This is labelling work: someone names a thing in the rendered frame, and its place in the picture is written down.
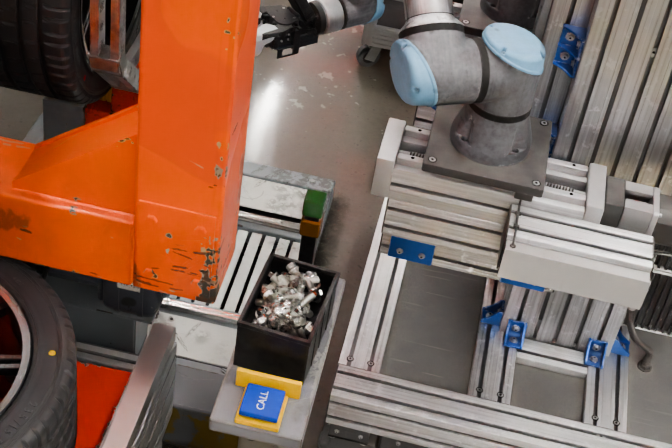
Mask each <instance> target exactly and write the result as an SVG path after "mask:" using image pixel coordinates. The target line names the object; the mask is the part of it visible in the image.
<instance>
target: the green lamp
mask: <svg viewBox="0 0 672 448"><path fill-rule="evenodd" d="M326 199H327V193H325V192H320V191H316V190H311V189H308V190H307V192H306V195H305V198H304V202H303V209H302V215H304V216H308V217H312V218H317V219H321V218H322V216H323V213H324V210H325V206H326Z"/></svg>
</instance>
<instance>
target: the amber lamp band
mask: <svg viewBox="0 0 672 448"><path fill-rule="evenodd" d="M323 218H324V213H323V216H322V218H321V219H320V220H319V222H315V221H310V220H306V219H304V215H302V218H301V222H300V229H299V234H300V235H304V236H308V237H312V238H318V237H319V235H320V232H321V229H322V225H323Z"/></svg>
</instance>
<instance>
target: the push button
mask: <svg viewBox="0 0 672 448"><path fill-rule="evenodd" d="M285 394H286V392H285V391H283V390H278V389H274V388H270V387H265V386H261V385H257V384H253V383H248V385H247V388H246V391H245V394H244V397H243V400H242V403H241V406H240V409H239V415H243V416H247V417H252V418H256V419H260V420H264V421H269V422H273V423H277V421H278V418H279V415H280V411H281V408H282V404H283V401H284V398H285Z"/></svg>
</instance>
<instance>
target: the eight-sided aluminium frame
mask: <svg viewBox="0 0 672 448"><path fill-rule="evenodd" d="M105 4H106V0H90V52H89V54H88V57H89V61H90V68H91V70H92V71H95V72H96V73H97V74H98V75H100V76H101V77H102V78H103V79H104V80H105V81H107V82H108V83H109V84H110V87H113V88H115V89H119V90H124V91H128V92H133V93H137V94H138V91H139V69H137V68H136V66H137V64H138V62H139V59H140V32H139V34H138V35H137V37H136V39H135V40H134V42H133V44H132V45H131V47H130V49H129V50H128V52H127V54H126V53H125V34H126V0H111V32H110V45H105Z"/></svg>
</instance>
